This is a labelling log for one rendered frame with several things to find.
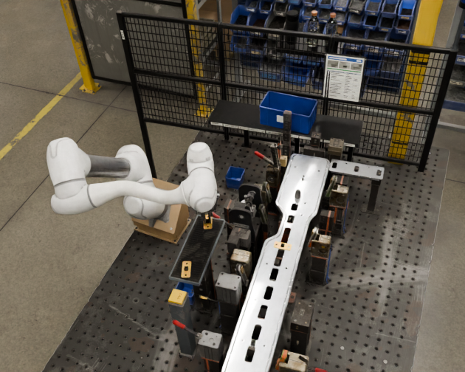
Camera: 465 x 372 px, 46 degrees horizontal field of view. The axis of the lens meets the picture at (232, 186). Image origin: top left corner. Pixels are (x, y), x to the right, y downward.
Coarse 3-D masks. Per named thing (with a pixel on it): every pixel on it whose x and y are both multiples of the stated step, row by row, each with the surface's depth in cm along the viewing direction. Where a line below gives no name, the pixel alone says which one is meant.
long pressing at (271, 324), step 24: (288, 168) 300; (312, 168) 299; (288, 192) 288; (312, 192) 287; (288, 216) 276; (312, 216) 275; (288, 240) 265; (264, 264) 256; (288, 264) 255; (264, 288) 246; (288, 288) 246; (240, 336) 230; (264, 336) 230; (240, 360) 223; (264, 360) 222
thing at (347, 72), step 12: (324, 60) 301; (336, 60) 299; (348, 60) 297; (360, 60) 294; (324, 72) 307; (336, 72) 304; (348, 72) 302; (360, 72) 300; (324, 84) 312; (336, 84) 310; (348, 84) 307; (360, 84) 305; (336, 96) 315; (348, 96) 313; (360, 96) 310
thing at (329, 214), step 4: (324, 212) 278; (328, 212) 278; (332, 212) 278; (320, 216) 277; (324, 216) 277; (328, 216) 276; (332, 216) 276; (320, 220) 279; (324, 220) 279; (328, 220) 277; (332, 220) 277; (320, 224) 281; (324, 224) 280; (328, 224) 280; (332, 224) 279; (320, 228) 283; (324, 228) 282; (328, 228) 282; (320, 232) 287; (324, 232) 286; (328, 232) 285; (332, 232) 286
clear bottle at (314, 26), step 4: (312, 12) 293; (316, 12) 293; (312, 16) 295; (316, 16) 295; (312, 20) 295; (316, 20) 295; (308, 24) 298; (312, 24) 296; (316, 24) 296; (308, 28) 300; (312, 28) 297; (316, 28) 297; (316, 32) 299; (312, 40) 302; (316, 40) 303
